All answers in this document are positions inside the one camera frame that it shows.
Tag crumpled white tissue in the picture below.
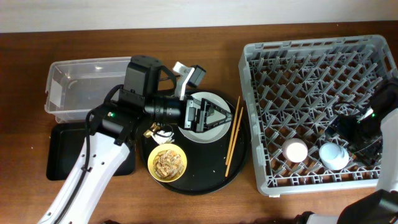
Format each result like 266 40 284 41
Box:
152 130 174 145

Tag gold foil wrapper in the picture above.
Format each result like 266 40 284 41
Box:
144 123 160 138

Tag clear plastic storage bin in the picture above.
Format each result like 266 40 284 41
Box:
44 56 152 123

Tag white round plate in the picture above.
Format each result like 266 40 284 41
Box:
178 91 231 144

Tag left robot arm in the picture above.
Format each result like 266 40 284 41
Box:
39 55 232 223

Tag blue cup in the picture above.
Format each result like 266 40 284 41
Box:
319 142 349 170

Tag grey dishwasher rack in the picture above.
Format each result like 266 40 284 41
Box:
239 35 397 196

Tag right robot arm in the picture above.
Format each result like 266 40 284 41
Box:
292 78 397 223

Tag wooden chopstick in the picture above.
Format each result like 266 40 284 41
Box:
225 96 241 166
224 107 244 177

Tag black rectangular tray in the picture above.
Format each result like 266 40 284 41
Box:
45 122 137 181

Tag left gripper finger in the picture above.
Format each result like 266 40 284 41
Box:
201 98 232 118
205 116 232 129

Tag yellow bowl with scraps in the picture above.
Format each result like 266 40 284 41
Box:
147 144 187 182

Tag pink cup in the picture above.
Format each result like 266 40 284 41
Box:
282 138 308 162

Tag round black serving tray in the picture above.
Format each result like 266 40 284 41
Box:
157 112 251 195

